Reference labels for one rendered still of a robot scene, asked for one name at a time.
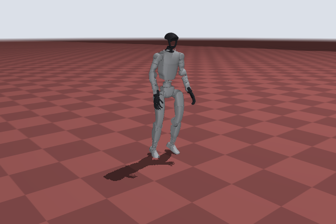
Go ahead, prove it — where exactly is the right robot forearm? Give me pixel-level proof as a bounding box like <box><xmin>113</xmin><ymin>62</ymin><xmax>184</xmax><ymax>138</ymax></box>
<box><xmin>149</xmin><ymin>71</ymin><xmax>159</xmax><ymax>94</ymax></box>

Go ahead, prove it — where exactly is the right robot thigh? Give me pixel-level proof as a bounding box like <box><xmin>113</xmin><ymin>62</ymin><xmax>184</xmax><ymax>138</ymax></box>
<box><xmin>153</xmin><ymin>91</ymin><xmax>165</xmax><ymax>130</ymax></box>

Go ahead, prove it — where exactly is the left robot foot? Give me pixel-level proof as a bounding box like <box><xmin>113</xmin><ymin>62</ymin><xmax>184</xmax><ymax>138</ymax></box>
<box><xmin>166</xmin><ymin>142</ymin><xmax>180</xmax><ymax>154</ymax></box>

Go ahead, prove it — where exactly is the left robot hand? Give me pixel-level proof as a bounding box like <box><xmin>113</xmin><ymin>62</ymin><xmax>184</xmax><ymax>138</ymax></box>
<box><xmin>187</xmin><ymin>87</ymin><xmax>196</xmax><ymax>105</ymax></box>

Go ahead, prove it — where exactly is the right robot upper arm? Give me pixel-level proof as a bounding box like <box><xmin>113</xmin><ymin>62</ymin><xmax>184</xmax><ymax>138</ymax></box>
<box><xmin>149</xmin><ymin>52</ymin><xmax>164</xmax><ymax>78</ymax></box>

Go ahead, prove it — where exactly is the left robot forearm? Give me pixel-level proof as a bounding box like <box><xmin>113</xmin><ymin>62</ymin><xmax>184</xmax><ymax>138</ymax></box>
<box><xmin>182</xmin><ymin>74</ymin><xmax>191</xmax><ymax>92</ymax></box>

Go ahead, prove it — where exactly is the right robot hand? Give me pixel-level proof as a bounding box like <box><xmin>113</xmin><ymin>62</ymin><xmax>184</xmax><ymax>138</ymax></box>
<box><xmin>153</xmin><ymin>90</ymin><xmax>163</xmax><ymax>110</ymax></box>

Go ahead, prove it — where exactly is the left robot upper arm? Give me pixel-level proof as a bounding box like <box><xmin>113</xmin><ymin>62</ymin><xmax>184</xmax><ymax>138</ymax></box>
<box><xmin>178</xmin><ymin>52</ymin><xmax>186</xmax><ymax>76</ymax></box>

